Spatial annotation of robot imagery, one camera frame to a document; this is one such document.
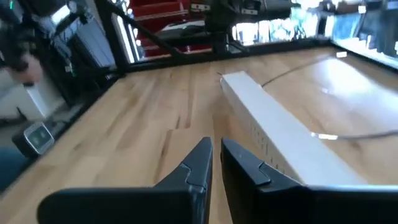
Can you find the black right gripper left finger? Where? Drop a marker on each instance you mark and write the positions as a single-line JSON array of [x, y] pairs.
[[140, 205]]

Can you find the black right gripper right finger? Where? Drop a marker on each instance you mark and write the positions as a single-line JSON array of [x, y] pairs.
[[295, 205]]

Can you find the white duct cover strip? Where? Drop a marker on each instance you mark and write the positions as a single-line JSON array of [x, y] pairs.
[[280, 124]]

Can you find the black zip tie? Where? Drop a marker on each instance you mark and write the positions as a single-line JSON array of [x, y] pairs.
[[292, 70]]

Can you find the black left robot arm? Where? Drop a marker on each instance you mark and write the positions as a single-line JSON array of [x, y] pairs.
[[224, 18]]

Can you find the black box with grey panel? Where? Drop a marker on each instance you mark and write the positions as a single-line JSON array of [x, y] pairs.
[[37, 137]]

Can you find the red bin shelf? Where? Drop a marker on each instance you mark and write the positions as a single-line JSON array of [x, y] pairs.
[[161, 12]]

